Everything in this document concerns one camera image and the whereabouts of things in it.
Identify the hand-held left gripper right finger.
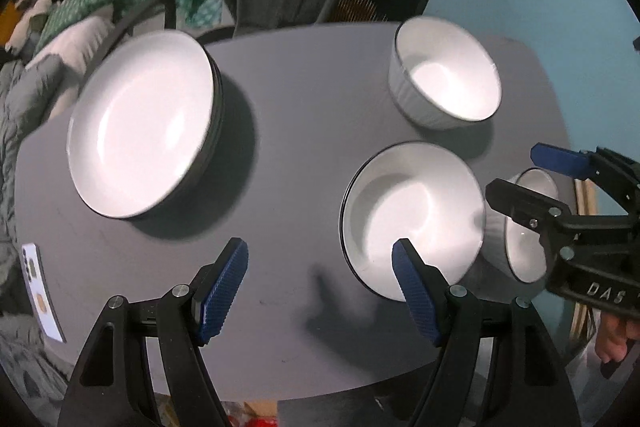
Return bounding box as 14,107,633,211
391,238,581,427

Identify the beige clothes pile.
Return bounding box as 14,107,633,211
5,0,54,54

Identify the light grey blanket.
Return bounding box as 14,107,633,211
25,14,117,118

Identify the person's right hand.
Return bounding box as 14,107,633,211
595,313,640,365

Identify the white smartphone with stickers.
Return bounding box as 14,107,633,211
21,243,67,344

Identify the grey quilted duvet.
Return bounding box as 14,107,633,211
0,57,78,427

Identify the wooden frame strip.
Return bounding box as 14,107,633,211
570,179,599,344

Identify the white bowl ribbed grey outside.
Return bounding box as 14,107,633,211
340,142,487,303
389,17,502,130
480,168,561,284

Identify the clear plastic bag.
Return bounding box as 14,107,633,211
565,342,618,427

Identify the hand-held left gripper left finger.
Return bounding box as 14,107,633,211
57,237,249,427

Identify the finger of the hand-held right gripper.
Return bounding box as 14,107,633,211
486,178,576,253
530,143,640,218

